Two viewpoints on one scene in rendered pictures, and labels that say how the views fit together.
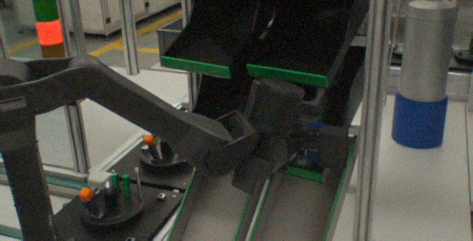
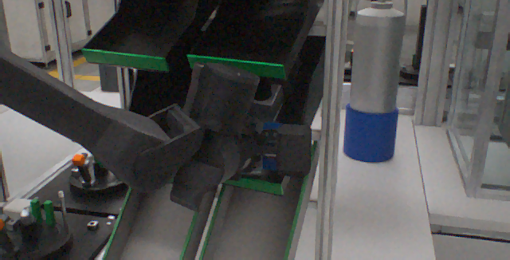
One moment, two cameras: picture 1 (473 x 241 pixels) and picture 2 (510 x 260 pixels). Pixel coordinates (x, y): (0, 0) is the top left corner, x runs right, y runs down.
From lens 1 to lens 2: 0.16 m
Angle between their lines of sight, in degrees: 8
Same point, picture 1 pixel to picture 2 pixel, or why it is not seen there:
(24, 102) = not seen: outside the picture
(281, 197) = (233, 217)
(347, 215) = (304, 234)
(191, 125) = (112, 120)
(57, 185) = not seen: outside the picture
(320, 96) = (275, 95)
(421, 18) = (370, 27)
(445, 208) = (404, 222)
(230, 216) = (173, 243)
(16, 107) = not seen: outside the picture
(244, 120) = (185, 115)
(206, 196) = (144, 220)
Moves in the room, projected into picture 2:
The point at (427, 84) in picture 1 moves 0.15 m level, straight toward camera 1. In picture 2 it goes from (378, 95) to (378, 113)
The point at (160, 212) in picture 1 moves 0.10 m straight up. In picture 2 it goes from (90, 243) to (84, 195)
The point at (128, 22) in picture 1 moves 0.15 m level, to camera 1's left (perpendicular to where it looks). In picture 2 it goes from (61, 39) to (21, 41)
